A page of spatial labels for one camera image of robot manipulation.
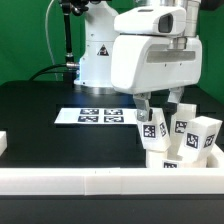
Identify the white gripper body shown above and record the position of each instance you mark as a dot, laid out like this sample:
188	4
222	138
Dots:
142	64

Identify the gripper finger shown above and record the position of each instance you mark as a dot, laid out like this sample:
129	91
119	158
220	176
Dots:
142	102
174	98

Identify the white round stool seat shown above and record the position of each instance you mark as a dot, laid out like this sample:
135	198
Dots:
162	159

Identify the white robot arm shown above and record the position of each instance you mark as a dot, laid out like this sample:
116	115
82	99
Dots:
175	19

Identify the white marker sheet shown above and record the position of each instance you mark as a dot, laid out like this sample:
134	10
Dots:
98	116

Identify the white U-shaped fence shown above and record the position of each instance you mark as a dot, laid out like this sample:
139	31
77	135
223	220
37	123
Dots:
118	181

